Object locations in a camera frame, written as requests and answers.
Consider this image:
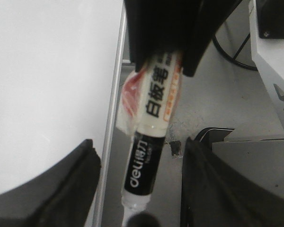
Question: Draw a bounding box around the black cable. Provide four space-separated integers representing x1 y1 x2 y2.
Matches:
212 30 258 71

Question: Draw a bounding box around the small black floor block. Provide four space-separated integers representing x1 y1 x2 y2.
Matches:
169 140 183 158

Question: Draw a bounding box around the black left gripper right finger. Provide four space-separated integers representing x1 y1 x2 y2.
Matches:
181 138 284 227

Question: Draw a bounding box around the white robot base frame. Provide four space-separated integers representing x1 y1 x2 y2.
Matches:
224 0 284 153

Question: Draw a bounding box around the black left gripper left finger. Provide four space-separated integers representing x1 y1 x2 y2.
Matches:
0 139 101 227

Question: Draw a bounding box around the white black whiteboard marker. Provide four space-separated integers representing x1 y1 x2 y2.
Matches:
116 51 182 227

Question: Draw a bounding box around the white whiteboard with aluminium frame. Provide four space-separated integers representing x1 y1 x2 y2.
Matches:
0 0 126 227

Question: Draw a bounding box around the black marker holder mount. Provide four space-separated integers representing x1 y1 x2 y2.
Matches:
124 0 240 77

